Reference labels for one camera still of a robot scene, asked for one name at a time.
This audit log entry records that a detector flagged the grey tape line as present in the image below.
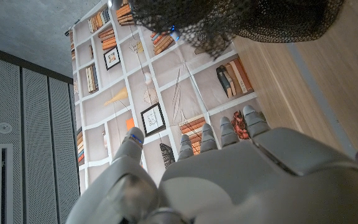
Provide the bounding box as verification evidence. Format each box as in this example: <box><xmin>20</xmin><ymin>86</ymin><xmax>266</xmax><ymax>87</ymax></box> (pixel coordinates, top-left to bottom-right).
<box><xmin>286</xmin><ymin>42</ymin><xmax>358</xmax><ymax>158</ymax></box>

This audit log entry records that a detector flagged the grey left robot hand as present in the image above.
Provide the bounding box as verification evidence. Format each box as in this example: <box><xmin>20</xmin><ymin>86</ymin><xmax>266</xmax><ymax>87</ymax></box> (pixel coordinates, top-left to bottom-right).
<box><xmin>65</xmin><ymin>105</ymin><xmax>358</xmax><ymax>224</ymax></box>

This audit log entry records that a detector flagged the printed bookshelf backdrop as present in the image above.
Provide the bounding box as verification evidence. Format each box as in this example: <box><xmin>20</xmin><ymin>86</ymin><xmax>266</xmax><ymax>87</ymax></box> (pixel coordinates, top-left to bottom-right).
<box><xmin>64</xmin><ymin>0</ymin><xmax>262</xmax><ymax>195</ymax></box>

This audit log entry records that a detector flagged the black mesh netting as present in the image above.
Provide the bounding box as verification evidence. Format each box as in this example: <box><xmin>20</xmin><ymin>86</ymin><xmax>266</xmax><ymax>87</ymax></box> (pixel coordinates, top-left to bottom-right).
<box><xmin>128</xmin><ymin>0</ymin><xmax>346</xmax><ymax>60</ymax></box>

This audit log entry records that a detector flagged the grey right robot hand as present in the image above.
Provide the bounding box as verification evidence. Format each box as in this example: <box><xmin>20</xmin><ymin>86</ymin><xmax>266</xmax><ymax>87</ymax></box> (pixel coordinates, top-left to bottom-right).
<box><xmin>168</xmin><ymin>24</ymin><xmax>181</xmax><ymax>42</ymax></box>

